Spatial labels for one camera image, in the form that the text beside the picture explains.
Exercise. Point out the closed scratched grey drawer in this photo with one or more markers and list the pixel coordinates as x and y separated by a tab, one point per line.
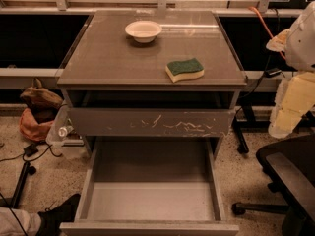
151	122

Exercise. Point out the green and yellow sponge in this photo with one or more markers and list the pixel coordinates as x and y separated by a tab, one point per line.
184	70

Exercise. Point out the open grey lower drawer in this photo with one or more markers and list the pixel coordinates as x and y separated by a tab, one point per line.
151	187

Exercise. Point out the white bowl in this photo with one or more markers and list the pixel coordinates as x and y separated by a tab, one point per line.
144	31

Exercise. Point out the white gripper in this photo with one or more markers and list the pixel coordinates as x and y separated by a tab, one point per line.
301	46

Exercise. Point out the brown cloth bag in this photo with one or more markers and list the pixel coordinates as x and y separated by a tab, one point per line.
43	103

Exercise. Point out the orange cloth bag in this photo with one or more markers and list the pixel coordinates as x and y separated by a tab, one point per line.
31	129

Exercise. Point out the black table frame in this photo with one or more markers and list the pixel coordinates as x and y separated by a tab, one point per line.
248	119

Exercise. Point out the black power adapter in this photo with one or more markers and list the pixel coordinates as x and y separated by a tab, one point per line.
272	72

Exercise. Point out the black shoe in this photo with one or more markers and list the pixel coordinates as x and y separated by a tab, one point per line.
51	219

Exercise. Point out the black office chair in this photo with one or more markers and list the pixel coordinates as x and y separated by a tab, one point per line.
290	164

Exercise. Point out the black stand leg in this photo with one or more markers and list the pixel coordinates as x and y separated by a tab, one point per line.
26	171

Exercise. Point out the grey drawer cabinet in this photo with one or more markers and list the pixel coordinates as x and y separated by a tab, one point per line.
109	69

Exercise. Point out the white trouser leg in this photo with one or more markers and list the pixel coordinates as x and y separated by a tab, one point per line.
18	222

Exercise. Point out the black floor adapter with cable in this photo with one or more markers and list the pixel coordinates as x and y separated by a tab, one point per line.
31	153

